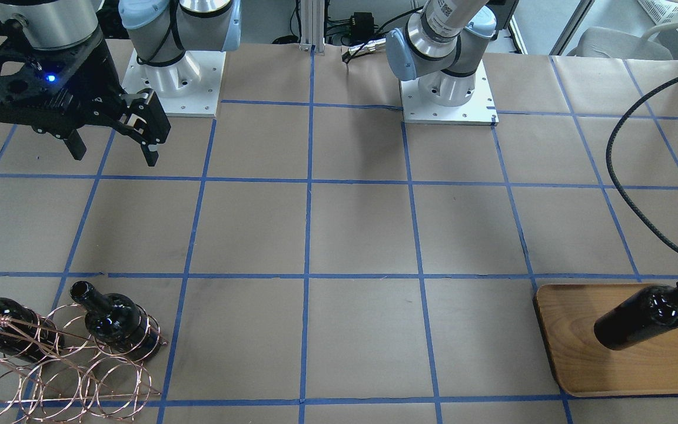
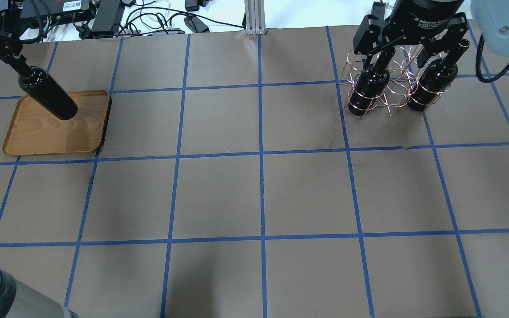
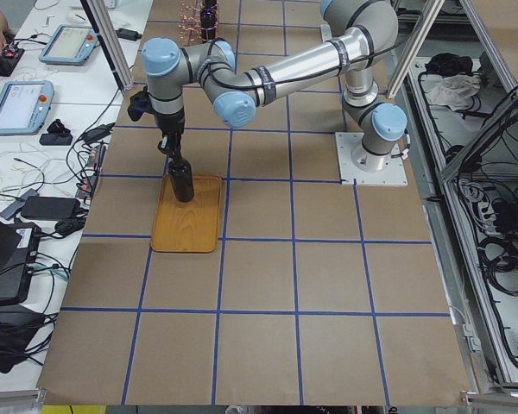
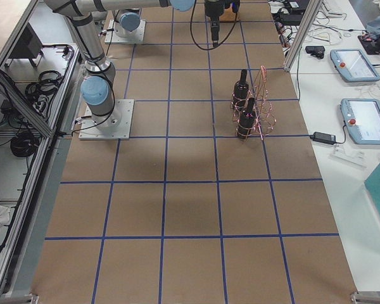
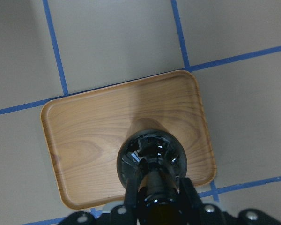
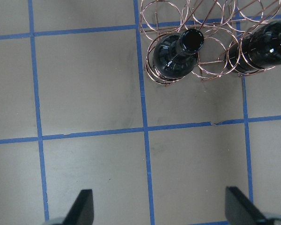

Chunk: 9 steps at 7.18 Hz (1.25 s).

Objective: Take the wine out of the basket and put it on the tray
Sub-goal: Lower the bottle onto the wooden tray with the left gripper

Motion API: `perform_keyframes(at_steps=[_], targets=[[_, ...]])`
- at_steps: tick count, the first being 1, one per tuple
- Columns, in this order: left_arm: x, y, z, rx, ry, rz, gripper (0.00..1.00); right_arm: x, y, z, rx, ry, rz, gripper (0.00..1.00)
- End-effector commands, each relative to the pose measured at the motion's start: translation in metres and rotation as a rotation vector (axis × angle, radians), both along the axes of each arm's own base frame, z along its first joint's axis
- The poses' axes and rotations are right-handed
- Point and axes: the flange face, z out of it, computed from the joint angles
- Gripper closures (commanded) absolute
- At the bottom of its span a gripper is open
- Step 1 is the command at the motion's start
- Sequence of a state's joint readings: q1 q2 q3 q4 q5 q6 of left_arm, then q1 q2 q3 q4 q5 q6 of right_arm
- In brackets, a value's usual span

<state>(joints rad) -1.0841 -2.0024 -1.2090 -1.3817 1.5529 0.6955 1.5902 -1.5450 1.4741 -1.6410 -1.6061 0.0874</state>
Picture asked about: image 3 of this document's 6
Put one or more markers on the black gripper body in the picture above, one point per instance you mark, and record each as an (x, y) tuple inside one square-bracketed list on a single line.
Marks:
[(171, 123)]

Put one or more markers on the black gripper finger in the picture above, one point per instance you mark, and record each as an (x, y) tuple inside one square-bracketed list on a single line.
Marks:
[(162, 147), (174, 154)]

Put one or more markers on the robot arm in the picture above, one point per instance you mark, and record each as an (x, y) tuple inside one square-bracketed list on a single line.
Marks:
[(363, 31)]

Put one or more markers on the wooden tray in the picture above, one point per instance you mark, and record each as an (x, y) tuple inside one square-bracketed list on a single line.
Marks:
[(190, 227)]

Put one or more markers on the black power adapter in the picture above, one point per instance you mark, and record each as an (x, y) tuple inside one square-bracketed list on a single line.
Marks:
[(128, 34)]

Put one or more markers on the far teach pendant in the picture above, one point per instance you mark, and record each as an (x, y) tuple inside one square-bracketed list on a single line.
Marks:
[(70, 45)]

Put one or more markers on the teach pendant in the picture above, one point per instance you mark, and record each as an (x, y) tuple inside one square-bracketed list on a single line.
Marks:
[(24, 106), (70, 45)]

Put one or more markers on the near teach pendant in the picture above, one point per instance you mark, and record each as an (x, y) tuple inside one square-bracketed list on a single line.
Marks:
[(24, 106)]

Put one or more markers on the black laptop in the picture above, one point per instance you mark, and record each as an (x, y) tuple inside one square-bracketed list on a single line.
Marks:
[(18, 247)]

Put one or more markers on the white cloth bundle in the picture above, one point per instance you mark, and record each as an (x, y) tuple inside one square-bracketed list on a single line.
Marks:
[(455, 92)]

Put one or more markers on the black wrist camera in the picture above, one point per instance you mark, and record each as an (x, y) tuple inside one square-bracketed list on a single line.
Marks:
[(139, 103)]

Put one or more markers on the aluminium frame post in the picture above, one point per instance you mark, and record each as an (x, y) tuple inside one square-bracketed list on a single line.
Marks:
[(102, 25)]

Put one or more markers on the copper wire bottle basket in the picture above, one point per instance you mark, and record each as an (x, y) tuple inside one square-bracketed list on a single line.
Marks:
[(189, 25)]

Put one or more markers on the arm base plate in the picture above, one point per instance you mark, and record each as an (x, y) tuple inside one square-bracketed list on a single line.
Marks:
[(358, 167)]

